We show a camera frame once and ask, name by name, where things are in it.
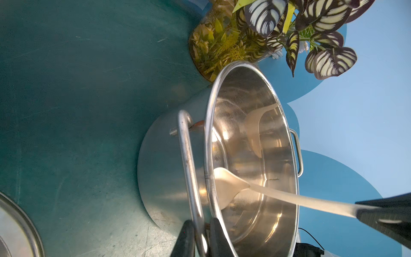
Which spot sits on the stainless steel pot lid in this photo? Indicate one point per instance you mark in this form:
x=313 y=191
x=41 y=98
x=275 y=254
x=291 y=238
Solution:
x=19 y=236

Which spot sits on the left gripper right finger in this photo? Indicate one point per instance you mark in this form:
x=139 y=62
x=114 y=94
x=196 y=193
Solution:
x=219 y=245

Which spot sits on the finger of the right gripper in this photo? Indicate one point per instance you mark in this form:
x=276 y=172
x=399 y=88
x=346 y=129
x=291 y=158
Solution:
x=390 y=216

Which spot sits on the potted artificial plant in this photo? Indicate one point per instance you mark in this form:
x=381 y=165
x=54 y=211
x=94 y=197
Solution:
x=252 y=30

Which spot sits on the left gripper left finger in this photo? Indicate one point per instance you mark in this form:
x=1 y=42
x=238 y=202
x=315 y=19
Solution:
x=185 y=243

